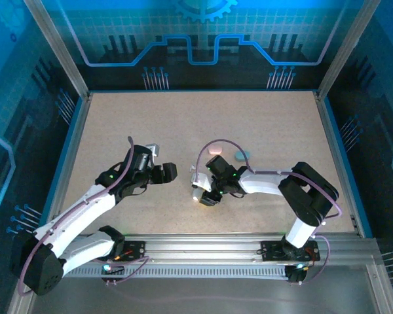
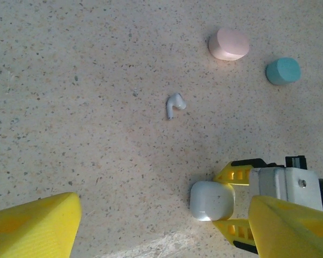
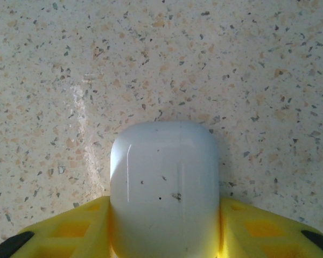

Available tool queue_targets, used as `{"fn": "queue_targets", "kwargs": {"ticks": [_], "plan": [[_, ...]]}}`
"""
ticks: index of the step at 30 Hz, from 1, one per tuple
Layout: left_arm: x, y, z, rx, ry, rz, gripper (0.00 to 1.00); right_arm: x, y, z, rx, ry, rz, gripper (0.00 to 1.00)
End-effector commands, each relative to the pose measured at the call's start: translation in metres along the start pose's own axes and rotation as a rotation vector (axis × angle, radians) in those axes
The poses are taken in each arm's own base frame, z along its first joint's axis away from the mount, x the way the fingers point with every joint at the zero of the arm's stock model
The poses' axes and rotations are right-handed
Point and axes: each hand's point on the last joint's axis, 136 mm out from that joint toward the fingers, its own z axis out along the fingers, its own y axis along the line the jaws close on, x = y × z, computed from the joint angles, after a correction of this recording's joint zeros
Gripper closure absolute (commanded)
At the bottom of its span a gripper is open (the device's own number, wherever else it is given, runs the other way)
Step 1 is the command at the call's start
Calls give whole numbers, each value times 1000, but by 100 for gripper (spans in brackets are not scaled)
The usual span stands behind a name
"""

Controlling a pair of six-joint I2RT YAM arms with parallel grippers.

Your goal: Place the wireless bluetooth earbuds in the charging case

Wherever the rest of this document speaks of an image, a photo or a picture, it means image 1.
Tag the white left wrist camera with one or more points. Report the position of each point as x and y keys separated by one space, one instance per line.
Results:
x=154 y=148

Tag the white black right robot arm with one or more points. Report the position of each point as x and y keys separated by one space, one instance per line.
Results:
x=262 y=186

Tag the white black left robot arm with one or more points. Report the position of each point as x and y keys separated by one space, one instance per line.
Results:
x=82 y=216

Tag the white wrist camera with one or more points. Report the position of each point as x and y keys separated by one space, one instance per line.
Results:
x=154 y=148
x=199 y=181

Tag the steel sheet panel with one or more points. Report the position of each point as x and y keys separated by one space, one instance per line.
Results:
x=199 y=294

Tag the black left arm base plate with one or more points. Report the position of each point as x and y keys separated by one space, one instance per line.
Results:
x=137 y=250

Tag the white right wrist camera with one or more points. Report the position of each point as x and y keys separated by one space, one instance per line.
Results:
x=199 y=181

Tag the aluminium frame post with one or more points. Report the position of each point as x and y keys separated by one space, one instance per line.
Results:
x=347 y=49
x=57 y=49

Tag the small black electronics box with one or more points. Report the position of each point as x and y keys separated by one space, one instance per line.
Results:
x=113 y=271
x=296 y=274

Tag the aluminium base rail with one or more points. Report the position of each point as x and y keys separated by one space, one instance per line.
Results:
x=199 y=248

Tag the blue earbud charging case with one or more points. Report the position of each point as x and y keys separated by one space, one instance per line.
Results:
x=237 y=157

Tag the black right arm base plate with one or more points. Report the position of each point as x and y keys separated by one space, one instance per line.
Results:
x=272 y=250

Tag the pink earbud charging case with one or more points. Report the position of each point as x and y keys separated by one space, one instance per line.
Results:
x=215 y=150

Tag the aluminium side rail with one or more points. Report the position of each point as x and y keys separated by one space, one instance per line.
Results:
x=338 y=163
x=77 y=137

